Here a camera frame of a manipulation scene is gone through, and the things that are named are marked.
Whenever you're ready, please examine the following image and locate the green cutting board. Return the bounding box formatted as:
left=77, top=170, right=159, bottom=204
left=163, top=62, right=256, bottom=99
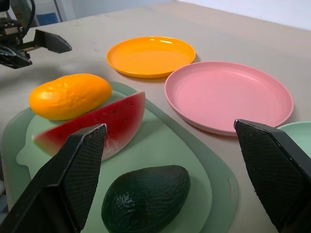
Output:
left=1, top=81, right=239, bottom=233

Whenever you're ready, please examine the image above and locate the orange mango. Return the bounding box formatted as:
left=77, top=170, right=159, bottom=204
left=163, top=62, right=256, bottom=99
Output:
left=29, top=73, right=113, bottom=121

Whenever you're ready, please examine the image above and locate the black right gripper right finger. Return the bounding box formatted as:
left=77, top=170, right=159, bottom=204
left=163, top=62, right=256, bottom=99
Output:
left=233, top=118, right=311, bottom=233

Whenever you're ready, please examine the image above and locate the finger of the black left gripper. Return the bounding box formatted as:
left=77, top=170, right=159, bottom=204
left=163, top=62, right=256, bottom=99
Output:
left=0, top=45, right=33, bottom=70
left=35, top=29, right=73, bottom=54

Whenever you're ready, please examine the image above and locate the orange plate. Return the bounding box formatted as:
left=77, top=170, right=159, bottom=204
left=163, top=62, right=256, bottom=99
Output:
left=106, top=36, right=196, bottom=79

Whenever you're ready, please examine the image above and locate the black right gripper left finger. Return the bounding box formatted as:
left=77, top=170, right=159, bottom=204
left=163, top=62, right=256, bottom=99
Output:
left=0, top=123, right=108, bottom=233

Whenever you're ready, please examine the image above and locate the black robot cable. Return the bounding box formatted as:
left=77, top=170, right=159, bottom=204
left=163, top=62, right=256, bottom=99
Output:
left=22, top=0, right=36, bottom=37

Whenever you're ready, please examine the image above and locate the pink plate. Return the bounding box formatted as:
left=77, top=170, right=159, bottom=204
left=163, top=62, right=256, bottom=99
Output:
left=164, top=61, right=294, bottom=137

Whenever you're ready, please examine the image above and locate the red watermelon slice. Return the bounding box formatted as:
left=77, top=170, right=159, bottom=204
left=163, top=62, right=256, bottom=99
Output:
left=32, top=91, right=146, bottom=161

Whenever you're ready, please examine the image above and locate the blue background box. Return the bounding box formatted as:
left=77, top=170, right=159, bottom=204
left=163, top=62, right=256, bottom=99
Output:
left=35, top=11, right=61, bottom=26

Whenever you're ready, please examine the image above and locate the light green plate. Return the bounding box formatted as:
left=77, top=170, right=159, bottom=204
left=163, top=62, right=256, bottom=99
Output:
left=276, top=121, right=311, bottom=158

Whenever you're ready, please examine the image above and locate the dark green avocado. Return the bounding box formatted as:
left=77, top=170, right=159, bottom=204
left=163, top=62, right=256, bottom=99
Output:
left=101, top=165, right=191, bottom=233

